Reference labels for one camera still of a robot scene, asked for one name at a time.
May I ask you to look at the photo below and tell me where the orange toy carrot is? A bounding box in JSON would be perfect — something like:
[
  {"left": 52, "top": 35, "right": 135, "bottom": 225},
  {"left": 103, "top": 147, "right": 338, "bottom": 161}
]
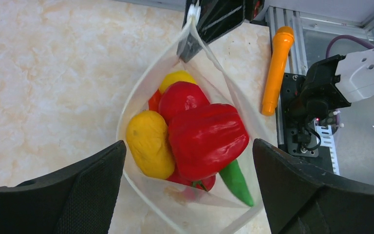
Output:
[{"left": 148, "top": 90, "right": 162, "bottom": 112}]

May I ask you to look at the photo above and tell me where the red toy bell pepper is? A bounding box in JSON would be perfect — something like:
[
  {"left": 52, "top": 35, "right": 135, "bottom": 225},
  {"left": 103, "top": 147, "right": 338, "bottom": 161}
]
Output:
[{"left": 168, "top": 103, "right": 249, "bottom": 181}]

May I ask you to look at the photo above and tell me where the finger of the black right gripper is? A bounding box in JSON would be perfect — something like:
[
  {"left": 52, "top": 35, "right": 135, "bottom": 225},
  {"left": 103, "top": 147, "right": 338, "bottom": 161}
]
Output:
[{"left": 183, "top": 0, "right": 264, "bottom": 45}]

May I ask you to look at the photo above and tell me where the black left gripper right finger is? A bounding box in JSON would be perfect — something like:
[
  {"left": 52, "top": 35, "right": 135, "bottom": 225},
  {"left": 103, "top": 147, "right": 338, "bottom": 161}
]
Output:
[{"left": 252, "top": 138, "right": 374, "bottom": 234}]

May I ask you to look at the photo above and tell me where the clear zip top bag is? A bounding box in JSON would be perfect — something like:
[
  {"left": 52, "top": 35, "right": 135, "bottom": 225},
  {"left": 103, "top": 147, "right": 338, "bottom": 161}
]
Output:
[{"left": 116, "top": 0, "right": 277, "bottom": 234}]

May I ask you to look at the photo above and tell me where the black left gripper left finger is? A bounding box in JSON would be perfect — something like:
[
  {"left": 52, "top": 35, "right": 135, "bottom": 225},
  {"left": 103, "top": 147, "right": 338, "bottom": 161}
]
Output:
[{"left": 0, "top": 140, "right": 127, "bottom": 234}]

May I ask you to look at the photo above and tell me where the orange marker pen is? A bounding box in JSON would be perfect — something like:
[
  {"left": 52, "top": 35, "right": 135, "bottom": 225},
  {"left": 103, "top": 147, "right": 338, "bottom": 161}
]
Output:
[{"left": 262, "top": 26, "right": 295, "bottom": 116}]

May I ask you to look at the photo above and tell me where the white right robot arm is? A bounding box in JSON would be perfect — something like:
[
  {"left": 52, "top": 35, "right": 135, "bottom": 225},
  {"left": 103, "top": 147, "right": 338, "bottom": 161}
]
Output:
[{"left": 178, "top": 0, "right": 374, "bottom": 121}]

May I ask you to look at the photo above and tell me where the small red toy tomato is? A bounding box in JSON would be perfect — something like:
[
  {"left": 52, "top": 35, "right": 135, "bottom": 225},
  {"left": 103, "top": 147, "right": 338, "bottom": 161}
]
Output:
[{"left": 158, "top": 81, "right": 210, "bottom": 124}]

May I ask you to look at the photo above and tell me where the yellow toy lemon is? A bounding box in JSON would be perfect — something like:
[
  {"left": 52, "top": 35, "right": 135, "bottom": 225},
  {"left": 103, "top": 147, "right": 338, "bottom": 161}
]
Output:
[{"left": 158, "top": 70, "right": 197, "bottom": 94}]

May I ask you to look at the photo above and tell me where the green toy cucumber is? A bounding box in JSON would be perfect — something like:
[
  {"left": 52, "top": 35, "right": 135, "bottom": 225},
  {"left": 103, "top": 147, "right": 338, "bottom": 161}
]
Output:
[{"left": 219, "top": 160, "right": 254, "bottom": 207}]

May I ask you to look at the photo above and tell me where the yellow toy mango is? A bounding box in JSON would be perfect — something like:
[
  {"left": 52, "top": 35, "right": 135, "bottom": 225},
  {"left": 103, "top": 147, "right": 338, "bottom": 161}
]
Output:
[{"left": 126, "top": 111, "right": 175, "bottom": 180}]

